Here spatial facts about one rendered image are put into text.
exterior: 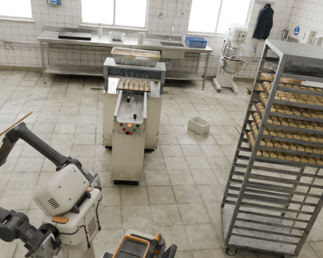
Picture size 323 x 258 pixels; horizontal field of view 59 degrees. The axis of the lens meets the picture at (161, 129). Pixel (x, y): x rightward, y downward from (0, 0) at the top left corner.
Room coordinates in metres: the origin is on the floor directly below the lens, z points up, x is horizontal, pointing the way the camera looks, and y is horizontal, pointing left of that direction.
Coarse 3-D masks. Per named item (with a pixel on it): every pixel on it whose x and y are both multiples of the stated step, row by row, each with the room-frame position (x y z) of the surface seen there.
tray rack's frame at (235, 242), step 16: (272, 48) 2.03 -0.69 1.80; (288, 48) 1.98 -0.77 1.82; (304, 48) 2.06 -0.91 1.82; (320, 48) 2.13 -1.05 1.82; (224, 208) 2.22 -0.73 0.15; (240, 208) 2.25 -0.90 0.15; (320, 208) 1.75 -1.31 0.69; (224, 224) 2.00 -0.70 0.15; (240, 224) 2.03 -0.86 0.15; (256, 224) 2.06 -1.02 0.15; (224, 240) 1.83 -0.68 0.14; (240, 240) 1.84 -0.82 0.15; (256, 240) 1.86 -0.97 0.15; (288, 240) 1.91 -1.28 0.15; (304, 240) 1.75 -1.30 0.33; (288, 256) 1.75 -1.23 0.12
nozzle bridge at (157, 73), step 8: (104, 64) 3.21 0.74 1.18; (112, 64) 3.24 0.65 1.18; (120, 64) 3.28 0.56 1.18; (160, 64) 3.48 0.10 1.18; (104, 72) 3.20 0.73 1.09; (112, 72) 3.29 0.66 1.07; (128, 72) 3.31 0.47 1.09; (136, 72) 3.32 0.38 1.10; (144, 72) 3.33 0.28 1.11; (152, 72) 3.34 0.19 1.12; (160, 72) 3.35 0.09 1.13; (144, 80) 3.28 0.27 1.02; (152, 80) 3.29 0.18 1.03; (160, 80) 3.26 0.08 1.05; (160, 88) 3.37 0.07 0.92
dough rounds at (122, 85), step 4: (124, 80) 3.52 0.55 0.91; (128, 80) 3.51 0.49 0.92; (140, 80) 3.55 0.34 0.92; (120, 84) 3.32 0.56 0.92; (124, 84) 3.38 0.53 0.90; (128, 84) 3.36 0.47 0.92; (132, 84) 3.37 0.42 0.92; (136, 84) 3.38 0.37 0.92; (140, 84) 3.41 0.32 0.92; (144, 84) 3.47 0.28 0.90; (148, 84) 3.44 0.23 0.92; (120, 88) 3.22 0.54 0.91; (124, 88) 3.23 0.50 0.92; (128, 88) 3.28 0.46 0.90; (132, 88) 3.24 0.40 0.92; (136, 88) 3.26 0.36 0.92; (140, 88) 3.28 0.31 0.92; (144, 88) 3.34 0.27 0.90; (148, 88) 3.32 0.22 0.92
